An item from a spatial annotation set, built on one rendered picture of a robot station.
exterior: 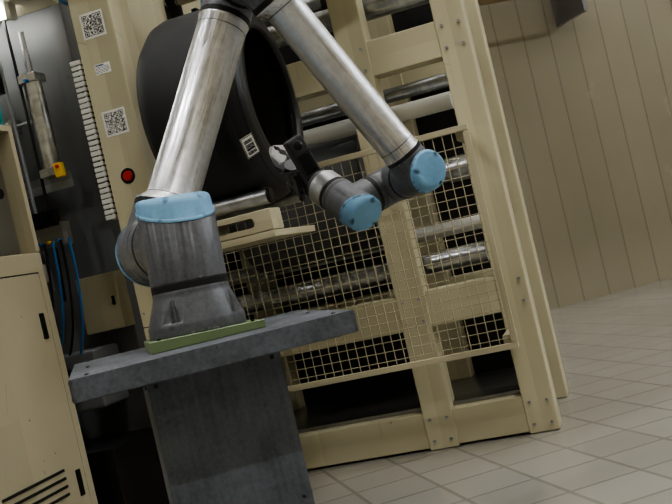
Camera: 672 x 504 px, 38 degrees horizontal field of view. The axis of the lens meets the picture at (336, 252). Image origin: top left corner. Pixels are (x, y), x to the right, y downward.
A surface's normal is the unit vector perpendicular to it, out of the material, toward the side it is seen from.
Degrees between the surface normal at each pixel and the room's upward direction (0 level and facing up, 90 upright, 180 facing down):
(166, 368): 90
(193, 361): 90
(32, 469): 90
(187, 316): 69
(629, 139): 90
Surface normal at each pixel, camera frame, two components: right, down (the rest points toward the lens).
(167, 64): -0.33, -0.30
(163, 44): -0.36, -0.54
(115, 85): -0.27, 0.06
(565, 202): 0.24, -0.06
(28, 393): 0.94, -0.22
